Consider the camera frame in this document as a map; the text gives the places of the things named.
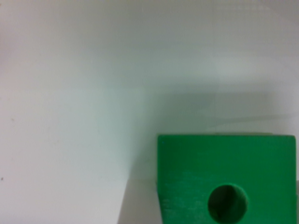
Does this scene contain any green square block with hole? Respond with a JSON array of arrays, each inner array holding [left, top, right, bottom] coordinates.
[[157, 134, 297, 224]]

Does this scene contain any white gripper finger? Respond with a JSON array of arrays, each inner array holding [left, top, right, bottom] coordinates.
[[118, 179, 163, 224]]

